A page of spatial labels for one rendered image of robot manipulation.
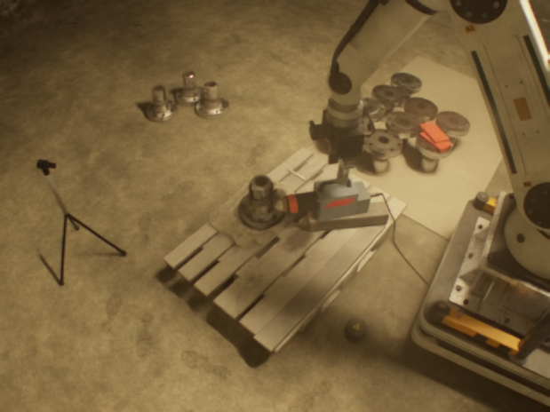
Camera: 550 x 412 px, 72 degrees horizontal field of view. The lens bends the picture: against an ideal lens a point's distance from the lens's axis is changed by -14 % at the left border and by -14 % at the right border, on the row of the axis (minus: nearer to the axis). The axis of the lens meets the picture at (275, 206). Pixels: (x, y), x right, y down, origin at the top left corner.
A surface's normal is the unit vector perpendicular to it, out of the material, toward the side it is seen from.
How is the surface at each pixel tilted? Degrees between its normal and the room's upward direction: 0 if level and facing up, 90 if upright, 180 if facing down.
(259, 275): 0
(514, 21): 90
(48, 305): 0
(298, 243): 0
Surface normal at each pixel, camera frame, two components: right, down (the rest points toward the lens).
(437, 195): 0.00, -0.68
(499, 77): -0.53, 0.62
